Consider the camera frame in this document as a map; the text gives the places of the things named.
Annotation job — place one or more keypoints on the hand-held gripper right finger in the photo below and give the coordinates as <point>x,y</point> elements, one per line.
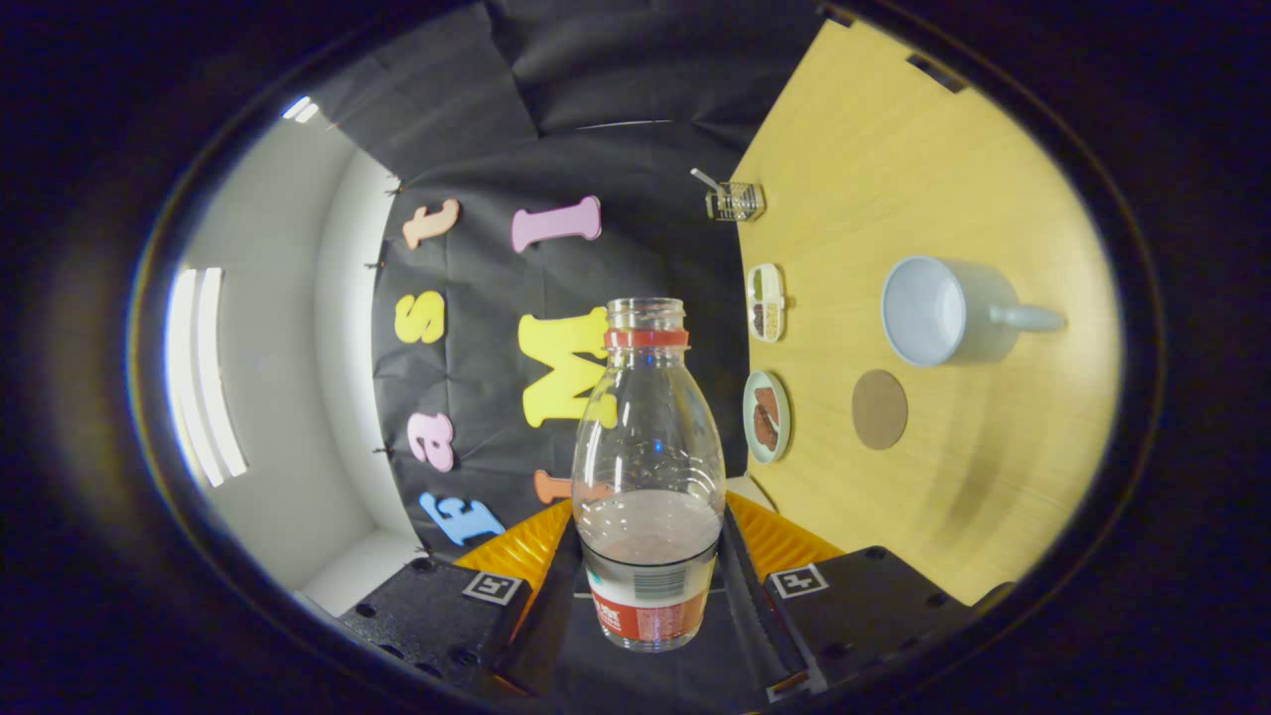
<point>750,616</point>

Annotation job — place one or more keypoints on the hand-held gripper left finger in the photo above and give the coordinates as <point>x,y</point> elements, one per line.
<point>541,621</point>

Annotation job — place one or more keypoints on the clear plastic juice bottle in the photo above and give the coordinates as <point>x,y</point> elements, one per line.
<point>647,556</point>

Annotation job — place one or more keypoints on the round brown coaster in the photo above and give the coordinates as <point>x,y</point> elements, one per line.
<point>880,410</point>

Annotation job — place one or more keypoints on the brown meat piece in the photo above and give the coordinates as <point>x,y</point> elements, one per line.
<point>767,401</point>
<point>764,429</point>

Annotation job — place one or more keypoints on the pale green plate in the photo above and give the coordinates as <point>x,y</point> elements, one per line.
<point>781,417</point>

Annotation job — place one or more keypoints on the white divided condiment dish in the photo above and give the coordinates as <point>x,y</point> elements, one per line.
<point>766,303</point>

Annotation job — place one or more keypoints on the long ceiling light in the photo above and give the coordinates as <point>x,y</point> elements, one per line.
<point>204,377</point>

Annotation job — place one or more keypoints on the wooden table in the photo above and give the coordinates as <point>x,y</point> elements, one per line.
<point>943,179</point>

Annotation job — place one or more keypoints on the small ceiling light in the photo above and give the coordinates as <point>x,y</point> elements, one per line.
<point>300,109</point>

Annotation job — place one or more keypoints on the black table edge clamp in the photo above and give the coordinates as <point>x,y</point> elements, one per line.
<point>934,72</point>
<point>837,14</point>

